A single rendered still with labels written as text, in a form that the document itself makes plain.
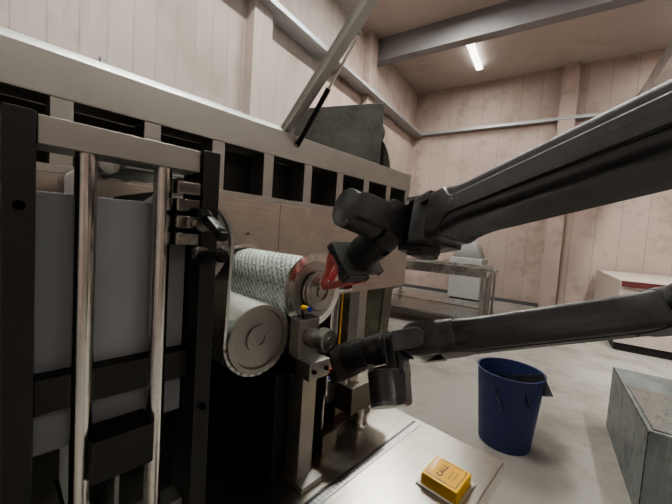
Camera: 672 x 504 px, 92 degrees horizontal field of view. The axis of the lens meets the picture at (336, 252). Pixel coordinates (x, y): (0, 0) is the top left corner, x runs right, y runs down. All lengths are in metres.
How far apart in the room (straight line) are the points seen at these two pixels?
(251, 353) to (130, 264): 0.29
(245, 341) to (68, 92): 0.56
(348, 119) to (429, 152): 6.25
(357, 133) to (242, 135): 2.28
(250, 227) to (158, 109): 0.34
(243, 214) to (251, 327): 0.42
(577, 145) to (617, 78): 9.03
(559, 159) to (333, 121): 3.04
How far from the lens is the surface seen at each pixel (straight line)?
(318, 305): 0.63
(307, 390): 0.64
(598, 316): 0.59
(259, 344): 0.59
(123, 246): 0.37
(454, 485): 0.75
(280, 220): 0.98
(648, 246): 8.75
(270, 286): 0.64
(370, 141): 3.10
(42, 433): 0.41
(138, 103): 0.85
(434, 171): 9.16
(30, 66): 0.83
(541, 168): 0.29
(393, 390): 0.59
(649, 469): 2.52
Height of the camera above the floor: 1.37
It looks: 3 degrees down
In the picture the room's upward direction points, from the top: 4 degrees clockwise
